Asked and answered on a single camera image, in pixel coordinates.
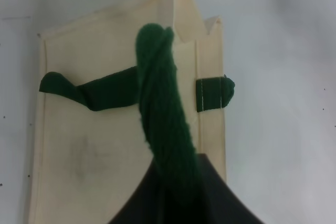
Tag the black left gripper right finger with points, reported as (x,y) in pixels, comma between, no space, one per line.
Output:
(217,203)

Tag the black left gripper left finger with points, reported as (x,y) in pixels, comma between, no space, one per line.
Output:
(145,204)

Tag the white linen bag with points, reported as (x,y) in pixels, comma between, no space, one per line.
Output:
(88,164)

